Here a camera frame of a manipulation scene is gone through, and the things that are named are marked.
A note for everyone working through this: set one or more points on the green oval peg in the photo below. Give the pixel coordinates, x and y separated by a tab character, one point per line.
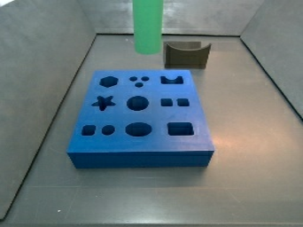
147	12

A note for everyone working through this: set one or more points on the blue shape sorter block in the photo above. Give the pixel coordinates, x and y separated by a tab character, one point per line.
141	120

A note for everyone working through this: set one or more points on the dark grey curved holder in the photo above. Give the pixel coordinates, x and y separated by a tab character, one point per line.
186	54

